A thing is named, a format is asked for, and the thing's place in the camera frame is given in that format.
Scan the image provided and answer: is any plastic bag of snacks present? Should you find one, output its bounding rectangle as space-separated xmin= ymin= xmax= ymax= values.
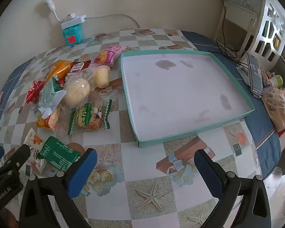
xmin=261 ymin=79 xmax=285 ymax=136

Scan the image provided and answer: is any white shelf unit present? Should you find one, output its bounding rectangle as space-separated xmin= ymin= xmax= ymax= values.
xmin=248 ymin=0 xmax=285 ymax=62

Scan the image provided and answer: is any silver green snack packet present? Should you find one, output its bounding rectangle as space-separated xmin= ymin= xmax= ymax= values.
xmin=36 ymin=75 xmax=67 ymax=119

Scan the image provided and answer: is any green striped bread packet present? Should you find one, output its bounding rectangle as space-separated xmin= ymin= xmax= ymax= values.
xmin=68 ymin=99 xmax=112 ymax=135

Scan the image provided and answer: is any white power cable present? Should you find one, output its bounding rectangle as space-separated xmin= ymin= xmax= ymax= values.
xmin=85 ymin=14 xmax=141 ymax=28

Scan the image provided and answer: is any orange bread packet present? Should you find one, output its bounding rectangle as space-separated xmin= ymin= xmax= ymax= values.
xmin=43 ymin=60 xmax=73 ymax=82

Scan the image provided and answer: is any white snack packet orange print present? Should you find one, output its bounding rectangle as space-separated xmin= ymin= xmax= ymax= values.
xmin=24 ymin=128 xmax=48 ymax=174

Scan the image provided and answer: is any dark red biscuit packet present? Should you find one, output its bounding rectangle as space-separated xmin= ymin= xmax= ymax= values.
xmin=66 ymin=60 xmax=92 ymax=76

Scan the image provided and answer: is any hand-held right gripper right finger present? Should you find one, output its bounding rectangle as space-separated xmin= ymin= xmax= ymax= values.
xmin=194 ymin=148 xmax=271 ymax=228

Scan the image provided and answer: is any yellow pudding cup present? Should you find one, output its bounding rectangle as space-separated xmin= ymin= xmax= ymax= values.
xmin=94 ymin=66 xmax=111 ymax=88

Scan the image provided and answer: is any round bun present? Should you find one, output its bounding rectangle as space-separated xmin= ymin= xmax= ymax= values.
xmin=62 ymin=68 xmax=97 ymax=111

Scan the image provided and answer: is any pink snack packet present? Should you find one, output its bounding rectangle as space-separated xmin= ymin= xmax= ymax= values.
xmin=89 ymin=44 xmax=129 ymax=68

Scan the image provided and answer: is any bright red snack packet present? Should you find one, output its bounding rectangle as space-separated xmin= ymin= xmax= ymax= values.
xmin=26 ymin=80 xmax=47 ymax=104

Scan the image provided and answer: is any white phone stand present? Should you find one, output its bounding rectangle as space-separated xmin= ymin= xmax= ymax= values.
xmin=236 ymin=64 xmax=252 ymax=86

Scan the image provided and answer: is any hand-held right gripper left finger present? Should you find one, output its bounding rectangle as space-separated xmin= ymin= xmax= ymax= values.
xmin=19 ymin=148 xmax=98 ymax=228

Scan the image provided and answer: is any checkered printed tablecloth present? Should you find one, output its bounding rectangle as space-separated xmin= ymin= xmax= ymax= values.
xmin=0 ymin=27 xmax=283 ymax=228

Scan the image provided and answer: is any teal shallow tray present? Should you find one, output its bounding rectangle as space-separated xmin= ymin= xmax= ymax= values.
xmin=120 ymin=50 xmax=256 ymax=148

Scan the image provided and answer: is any teal tin box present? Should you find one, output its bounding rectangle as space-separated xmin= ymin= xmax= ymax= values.
xmin=61 ymin=23 xmax=84 ymax=47

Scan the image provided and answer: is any smartphone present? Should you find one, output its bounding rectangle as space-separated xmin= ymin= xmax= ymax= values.
xmin=246 ymin=52 xmax=264 ymax=98

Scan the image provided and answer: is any beige orange cake packet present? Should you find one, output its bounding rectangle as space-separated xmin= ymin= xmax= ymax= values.
xmin=36 ymin=107 xmax=62 ymax=131

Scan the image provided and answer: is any pale green cup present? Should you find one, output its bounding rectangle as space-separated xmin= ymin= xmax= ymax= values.
xmin=269 ymin=75 xmax=284 ymax=87

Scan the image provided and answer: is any small dark green packet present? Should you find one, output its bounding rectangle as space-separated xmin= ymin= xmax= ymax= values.
xmin=39 ymin=136 xmax=81 ymax=171

